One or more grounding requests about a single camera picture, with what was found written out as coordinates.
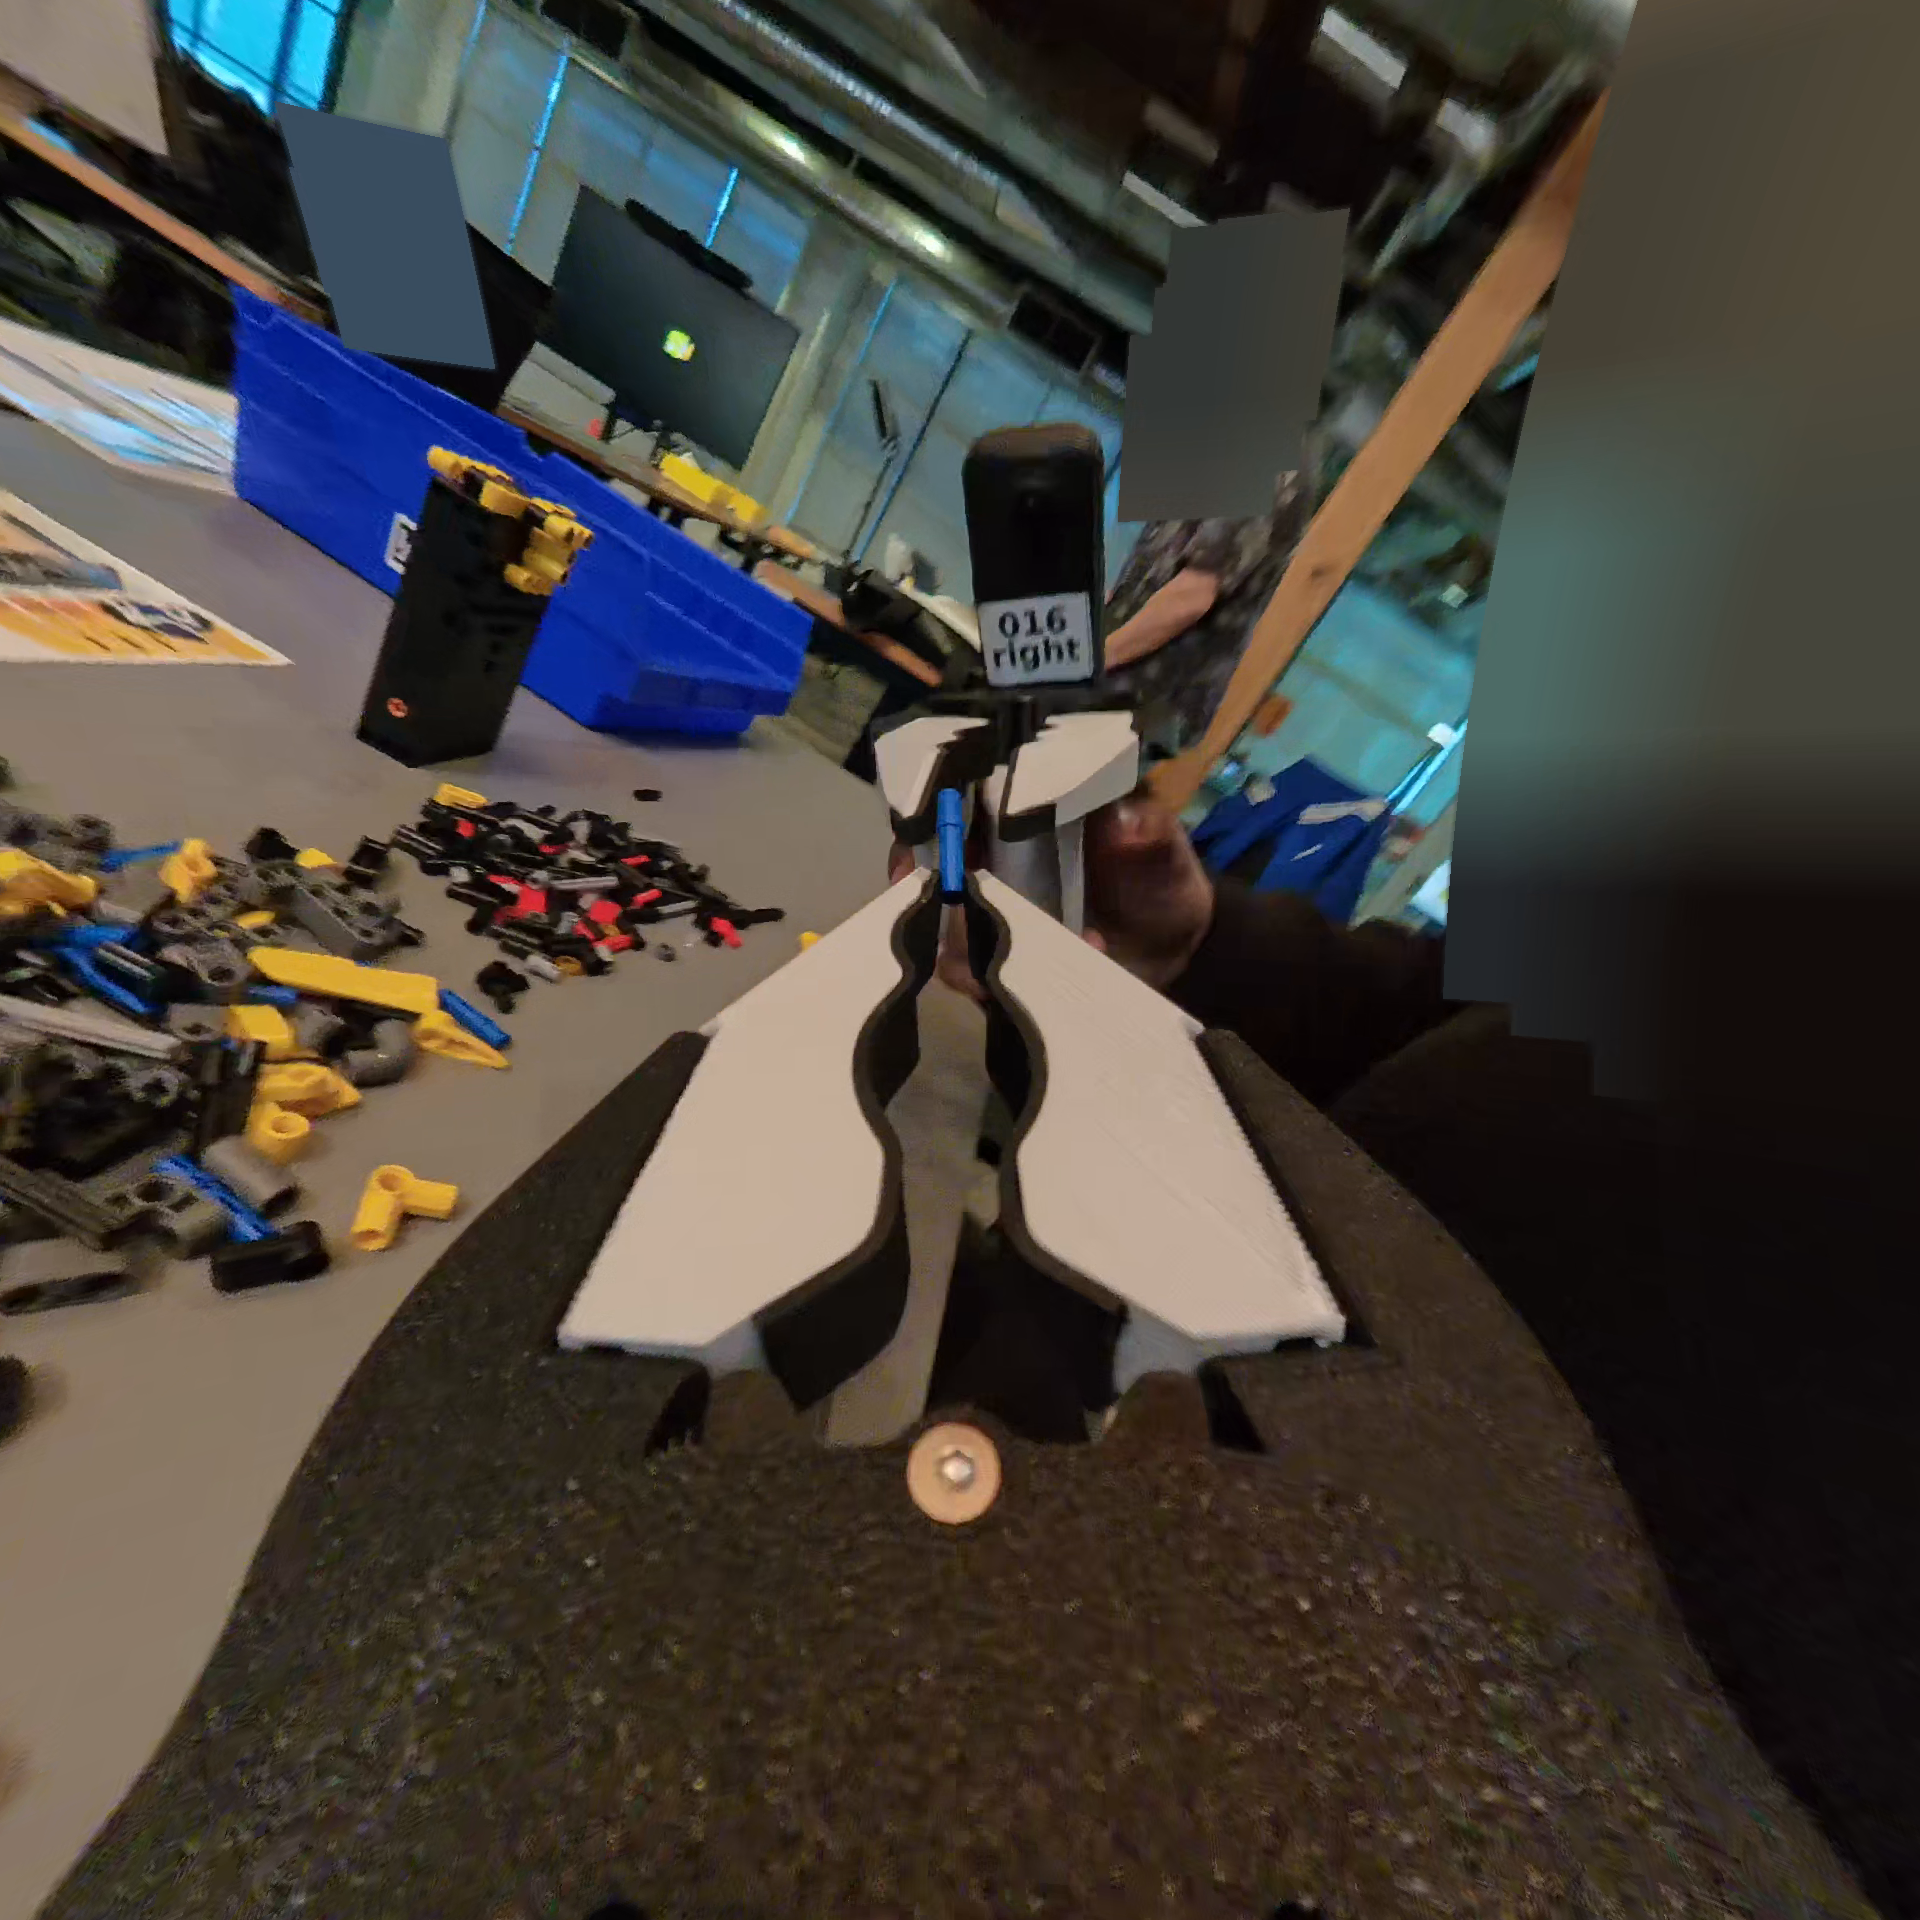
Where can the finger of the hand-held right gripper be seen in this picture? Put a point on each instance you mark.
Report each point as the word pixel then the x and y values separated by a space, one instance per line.
pixel 1080 765
pixel 917 780

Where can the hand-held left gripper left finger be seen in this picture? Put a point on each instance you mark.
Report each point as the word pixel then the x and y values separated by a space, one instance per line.
pixel 751 1171

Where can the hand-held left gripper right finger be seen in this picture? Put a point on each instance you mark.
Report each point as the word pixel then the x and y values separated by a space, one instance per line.
pixel 1171 1171

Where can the blue connector pin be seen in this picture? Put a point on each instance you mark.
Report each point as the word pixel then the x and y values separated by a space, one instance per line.
pixel 951 840

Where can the pile of black red pins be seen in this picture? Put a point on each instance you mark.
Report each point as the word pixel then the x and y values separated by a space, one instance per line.
pixel 570 884

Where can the pile of yellow black building pieces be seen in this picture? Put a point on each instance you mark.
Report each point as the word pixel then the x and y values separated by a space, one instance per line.
pixel 178 1050

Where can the person's right forearm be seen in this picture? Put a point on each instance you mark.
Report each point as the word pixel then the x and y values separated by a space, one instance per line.
pixel 1320 977

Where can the person's right hand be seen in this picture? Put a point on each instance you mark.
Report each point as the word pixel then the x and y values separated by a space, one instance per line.
pixel 1155 901

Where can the blue crate with white label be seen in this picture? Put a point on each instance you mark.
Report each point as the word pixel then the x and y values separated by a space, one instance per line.
pixel 1304 855

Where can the black small angled connector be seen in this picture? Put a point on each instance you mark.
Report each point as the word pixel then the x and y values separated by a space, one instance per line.
pixel 503 983

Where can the blue plastic bin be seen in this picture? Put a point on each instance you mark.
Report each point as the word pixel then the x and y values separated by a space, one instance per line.
pixel 629 601

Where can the wooden beam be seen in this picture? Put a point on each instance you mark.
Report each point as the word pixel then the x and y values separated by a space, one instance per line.
pixel 1395 436

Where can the black monitor screen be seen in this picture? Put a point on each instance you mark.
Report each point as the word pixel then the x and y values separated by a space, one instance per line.
pixel 659 300

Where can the black perforated block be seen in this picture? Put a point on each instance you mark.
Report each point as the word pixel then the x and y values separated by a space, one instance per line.
pixel 449 659

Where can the yellow black sticker sheet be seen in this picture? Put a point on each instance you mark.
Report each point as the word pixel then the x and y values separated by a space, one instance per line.
pixel 120 615

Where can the printed paper sheet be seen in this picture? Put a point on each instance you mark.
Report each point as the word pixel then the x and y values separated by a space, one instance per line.
pixel 120 404

